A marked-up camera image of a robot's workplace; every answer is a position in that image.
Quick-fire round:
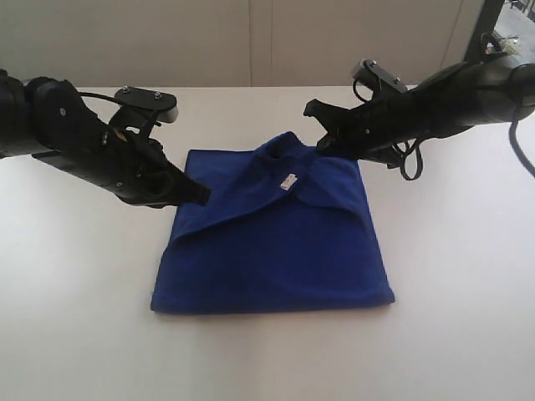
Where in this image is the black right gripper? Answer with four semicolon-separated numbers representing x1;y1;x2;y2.
303;85;441;160

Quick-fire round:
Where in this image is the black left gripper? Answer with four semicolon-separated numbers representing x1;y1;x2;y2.
32;120;211;207

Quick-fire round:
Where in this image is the blue towel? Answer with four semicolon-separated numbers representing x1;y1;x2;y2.
150;132;395;315

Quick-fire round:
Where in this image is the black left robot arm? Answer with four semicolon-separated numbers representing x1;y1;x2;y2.
1;71;211;209

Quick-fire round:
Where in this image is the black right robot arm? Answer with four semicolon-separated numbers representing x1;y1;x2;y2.
303;57;534;168

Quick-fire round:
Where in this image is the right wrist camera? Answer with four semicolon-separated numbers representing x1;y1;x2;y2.
351;58;408;95

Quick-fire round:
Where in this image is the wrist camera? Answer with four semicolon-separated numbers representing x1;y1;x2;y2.
351;58;408;95
114;86;179;124

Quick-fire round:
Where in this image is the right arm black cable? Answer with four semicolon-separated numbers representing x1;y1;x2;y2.
392;140;425;181

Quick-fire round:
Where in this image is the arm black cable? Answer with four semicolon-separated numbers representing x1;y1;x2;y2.
392;140;425;181
77;92;118;104

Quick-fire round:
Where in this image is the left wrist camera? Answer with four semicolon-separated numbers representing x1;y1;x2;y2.
114;86;179;124

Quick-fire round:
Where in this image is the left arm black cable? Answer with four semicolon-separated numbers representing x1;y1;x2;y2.
77;92;118;104

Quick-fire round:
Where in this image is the black window frame post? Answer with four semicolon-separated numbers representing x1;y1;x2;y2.
463;0;504;62

